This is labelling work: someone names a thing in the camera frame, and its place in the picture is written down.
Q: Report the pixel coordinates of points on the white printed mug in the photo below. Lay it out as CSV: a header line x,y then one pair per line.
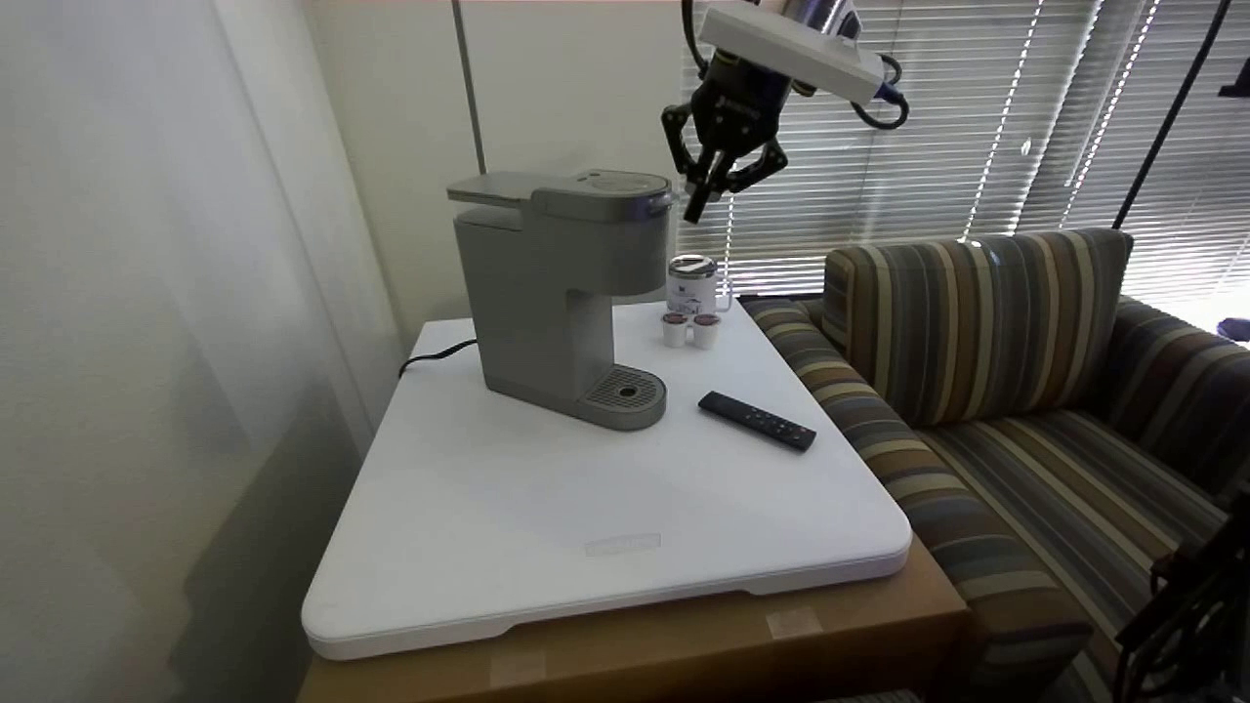
x,y
692,282

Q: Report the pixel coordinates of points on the striped fabric sofa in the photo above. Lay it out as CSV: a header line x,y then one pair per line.
x,y
1042,510

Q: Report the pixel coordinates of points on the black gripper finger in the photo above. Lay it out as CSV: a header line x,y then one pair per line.
x,y
679,143
748,168

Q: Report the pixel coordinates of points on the brown table base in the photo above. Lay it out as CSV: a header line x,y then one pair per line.
x,y
679,644

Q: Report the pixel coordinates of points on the grey single-serve coffee machine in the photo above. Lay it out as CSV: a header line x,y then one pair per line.
x,y
541,298

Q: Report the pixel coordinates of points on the black tripod pole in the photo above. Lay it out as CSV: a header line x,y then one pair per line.
x,y
1168,112

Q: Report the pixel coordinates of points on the coffee pod red lid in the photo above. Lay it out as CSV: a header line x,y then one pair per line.
x,y
706,329
674,329

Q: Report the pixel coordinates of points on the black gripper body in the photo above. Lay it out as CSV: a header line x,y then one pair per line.
x,y
745,99

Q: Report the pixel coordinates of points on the black remote control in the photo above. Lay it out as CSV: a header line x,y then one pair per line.
x,y
761,418

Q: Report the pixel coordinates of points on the black metal stand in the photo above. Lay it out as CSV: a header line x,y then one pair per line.
x,y
1193,612

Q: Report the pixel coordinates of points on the white window blinds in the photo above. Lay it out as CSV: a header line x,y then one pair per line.
x,y
990,130

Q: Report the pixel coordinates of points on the striped sofa cushion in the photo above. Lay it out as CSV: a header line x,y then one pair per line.
x,y
978,325

